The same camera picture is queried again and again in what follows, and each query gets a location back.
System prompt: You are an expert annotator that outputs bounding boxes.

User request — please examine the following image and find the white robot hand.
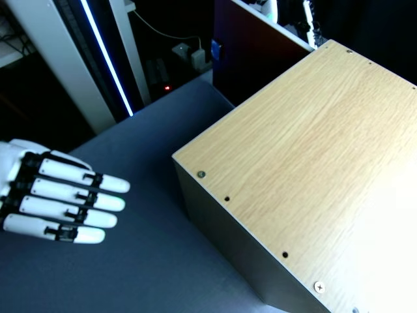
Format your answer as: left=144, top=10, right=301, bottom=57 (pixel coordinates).
left=260, top=0, right=325, bottom=50
left=0, top=138, right=132, bottom=245

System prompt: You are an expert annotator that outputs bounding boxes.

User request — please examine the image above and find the wide white frame post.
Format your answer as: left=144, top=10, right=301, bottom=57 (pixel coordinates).
left=5, top=0, right=117, bottom=135

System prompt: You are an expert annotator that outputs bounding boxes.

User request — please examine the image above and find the black device with red light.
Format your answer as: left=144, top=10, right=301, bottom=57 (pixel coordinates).
left=145, top=57, right=174, bottom=96

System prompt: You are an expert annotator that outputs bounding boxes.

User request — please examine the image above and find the grey table cloth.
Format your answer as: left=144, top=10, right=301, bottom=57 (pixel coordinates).
left=0, top=70, right=288, bottom=313

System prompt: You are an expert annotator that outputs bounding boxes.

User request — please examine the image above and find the thin white cable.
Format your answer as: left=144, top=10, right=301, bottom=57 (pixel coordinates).
left=132, top=8, right=203, bottom=52

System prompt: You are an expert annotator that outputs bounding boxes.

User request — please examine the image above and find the narrow white frame post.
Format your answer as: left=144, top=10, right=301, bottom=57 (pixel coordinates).
left=109, top=0, right=152, bottom=106

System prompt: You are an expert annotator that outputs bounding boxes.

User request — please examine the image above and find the light wooden box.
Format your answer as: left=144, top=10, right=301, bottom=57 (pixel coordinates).
left=171, top=38, right=417, bottom=313

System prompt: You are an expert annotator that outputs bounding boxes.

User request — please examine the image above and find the grey power adapter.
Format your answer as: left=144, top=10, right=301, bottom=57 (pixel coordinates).
left=190, top=48, right=213, bottom=73

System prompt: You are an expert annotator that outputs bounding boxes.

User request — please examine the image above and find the white LED light strip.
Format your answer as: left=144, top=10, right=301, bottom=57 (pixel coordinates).
left=79, top=0, right=135, bottom=117

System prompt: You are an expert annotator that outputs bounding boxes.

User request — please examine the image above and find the small grey plug block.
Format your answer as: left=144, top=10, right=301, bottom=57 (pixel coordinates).
left=171, top=42, right=192, bottom=62

